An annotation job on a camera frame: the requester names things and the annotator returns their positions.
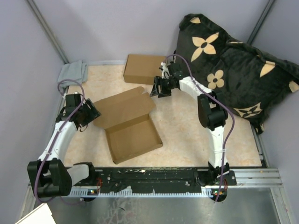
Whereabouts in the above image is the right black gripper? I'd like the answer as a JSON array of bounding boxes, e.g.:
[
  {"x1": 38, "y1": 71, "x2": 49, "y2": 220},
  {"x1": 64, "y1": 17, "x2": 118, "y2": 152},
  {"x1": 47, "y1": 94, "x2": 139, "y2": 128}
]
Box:
[{"x1": 150, "y1": 77, "x2": 175, "y2": 98}]

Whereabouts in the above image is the brown cardboard box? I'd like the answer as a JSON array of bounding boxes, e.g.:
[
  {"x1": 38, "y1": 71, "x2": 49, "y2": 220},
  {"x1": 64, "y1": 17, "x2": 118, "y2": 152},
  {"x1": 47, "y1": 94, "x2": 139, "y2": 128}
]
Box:
[
  {"x1": 93, "y1": 86, "x2": 163, "y2": 164},
  {"x1": 123, "y1": 54, "x2": 165, "y2": 85}
]

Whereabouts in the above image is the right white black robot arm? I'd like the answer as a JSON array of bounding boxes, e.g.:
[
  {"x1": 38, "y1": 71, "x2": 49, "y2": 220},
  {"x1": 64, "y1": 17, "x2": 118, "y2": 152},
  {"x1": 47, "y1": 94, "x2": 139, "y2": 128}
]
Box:
[{"x1": 150, "y1": 62, "x2": 229, "y2": 186}]

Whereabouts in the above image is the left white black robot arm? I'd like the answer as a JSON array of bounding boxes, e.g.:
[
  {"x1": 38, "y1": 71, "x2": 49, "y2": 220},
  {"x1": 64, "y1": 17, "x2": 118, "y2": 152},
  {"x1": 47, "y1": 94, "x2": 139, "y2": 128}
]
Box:
[{"x1": 27, "y1": 93, "x2": 100, "y2": 199}]

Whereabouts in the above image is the grey folded cloth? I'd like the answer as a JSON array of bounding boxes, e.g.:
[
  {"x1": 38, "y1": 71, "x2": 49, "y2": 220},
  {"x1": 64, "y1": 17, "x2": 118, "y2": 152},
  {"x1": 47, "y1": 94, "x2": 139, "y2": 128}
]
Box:
[{"x1": 57, "y1": 60, "x2": 88, "y2": 84}]

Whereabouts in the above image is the black plush flower cushion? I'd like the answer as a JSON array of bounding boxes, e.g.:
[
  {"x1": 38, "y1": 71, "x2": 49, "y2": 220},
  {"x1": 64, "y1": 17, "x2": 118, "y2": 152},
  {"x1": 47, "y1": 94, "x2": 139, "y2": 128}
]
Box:
[{"x1": 175, "y1": 14, "x2": 299, "y2": 133}]

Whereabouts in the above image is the white board corner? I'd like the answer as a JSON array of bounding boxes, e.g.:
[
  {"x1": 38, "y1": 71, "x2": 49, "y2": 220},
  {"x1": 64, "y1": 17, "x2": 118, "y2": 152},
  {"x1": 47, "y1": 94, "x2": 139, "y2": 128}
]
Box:
[{"x1": 16, "y1": 203, "x2": 56, "y2": 224}]

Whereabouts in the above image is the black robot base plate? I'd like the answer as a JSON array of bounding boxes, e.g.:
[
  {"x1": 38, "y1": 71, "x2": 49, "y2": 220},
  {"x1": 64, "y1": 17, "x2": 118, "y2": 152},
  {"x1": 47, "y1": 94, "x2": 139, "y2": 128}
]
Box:
[{"x1": 70, "y1": 166, "x2": 237, "y2": 203}]

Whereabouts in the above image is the left grey corner post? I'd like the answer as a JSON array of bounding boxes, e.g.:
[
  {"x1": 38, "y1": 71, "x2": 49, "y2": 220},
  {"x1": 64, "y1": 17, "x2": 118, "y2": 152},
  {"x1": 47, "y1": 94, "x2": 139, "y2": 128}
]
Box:
[{"x1": 25, "y1": 0, "x2": 70, "y2": 64}]

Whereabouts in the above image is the grey corner post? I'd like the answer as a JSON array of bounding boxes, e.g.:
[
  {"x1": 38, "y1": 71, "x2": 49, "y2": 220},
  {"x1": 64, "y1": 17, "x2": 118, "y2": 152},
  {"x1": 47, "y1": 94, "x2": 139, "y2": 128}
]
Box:
[
  {"x1": 25, "y1": 0, "x2": 70, "y2": 64},
  {"x1": 246, "y1": 0, "x2": 276, "y2": 45}
]

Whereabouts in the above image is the right grey corner post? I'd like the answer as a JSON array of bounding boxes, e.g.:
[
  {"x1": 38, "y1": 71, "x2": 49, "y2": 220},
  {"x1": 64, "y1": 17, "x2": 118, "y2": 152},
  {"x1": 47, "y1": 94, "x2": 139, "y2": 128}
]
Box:
[{"x1": 246, "y1": 0, "x2": 276, "y2": 45}]

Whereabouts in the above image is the aluminium rail frame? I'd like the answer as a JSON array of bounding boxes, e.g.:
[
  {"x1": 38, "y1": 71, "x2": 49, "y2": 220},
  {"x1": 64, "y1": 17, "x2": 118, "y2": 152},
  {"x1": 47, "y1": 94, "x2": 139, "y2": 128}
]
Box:
[{"x1": 20, "y1": 169, "x2": 294, "y2": 224}]

